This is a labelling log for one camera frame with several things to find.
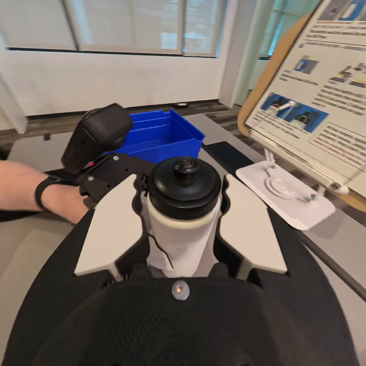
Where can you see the small black floor box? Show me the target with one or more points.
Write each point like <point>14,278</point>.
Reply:
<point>181,105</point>

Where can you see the blue plastic object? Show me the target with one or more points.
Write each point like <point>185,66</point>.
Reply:
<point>171,140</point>

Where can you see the white framed window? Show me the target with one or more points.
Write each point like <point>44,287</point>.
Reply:
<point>114,23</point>

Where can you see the white sign stand base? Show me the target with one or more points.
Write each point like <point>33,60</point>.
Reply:
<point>300,214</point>

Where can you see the white bottle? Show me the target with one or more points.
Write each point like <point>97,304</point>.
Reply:
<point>183,243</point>

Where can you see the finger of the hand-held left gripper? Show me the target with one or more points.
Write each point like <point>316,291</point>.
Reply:
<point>160,258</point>

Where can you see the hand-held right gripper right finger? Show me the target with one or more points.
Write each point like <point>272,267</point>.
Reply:
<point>248,228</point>

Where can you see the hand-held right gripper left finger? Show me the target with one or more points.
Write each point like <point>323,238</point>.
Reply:
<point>111,228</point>

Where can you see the person's left forearm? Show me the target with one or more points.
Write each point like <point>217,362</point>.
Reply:
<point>17,185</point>

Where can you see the black bottle lid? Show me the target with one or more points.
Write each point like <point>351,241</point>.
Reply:
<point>183,194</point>

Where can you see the person's left hand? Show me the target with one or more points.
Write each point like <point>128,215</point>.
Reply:
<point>63,203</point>

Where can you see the black wristband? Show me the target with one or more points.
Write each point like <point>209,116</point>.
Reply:
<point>38,191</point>

